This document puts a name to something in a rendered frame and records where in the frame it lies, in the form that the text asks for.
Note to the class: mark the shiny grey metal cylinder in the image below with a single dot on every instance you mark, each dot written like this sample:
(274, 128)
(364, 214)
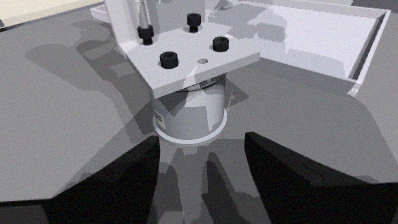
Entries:
(192, 116)

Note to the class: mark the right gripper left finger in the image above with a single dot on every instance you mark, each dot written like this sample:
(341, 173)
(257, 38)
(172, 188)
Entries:
(120, 193)

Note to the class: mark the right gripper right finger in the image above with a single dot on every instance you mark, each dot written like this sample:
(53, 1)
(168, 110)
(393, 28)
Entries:
(298, 190)

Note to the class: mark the black socket-head screw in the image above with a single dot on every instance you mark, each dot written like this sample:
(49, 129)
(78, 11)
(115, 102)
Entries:
(220, 44)
(169, 60)
(193, 20)
(146, 34)

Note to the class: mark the grey l-shaped bracket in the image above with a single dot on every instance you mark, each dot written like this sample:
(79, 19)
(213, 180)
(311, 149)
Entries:
(171, 33)

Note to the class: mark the blue electric screwdriver barrel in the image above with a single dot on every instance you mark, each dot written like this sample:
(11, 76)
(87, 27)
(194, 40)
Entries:
(141, 11)

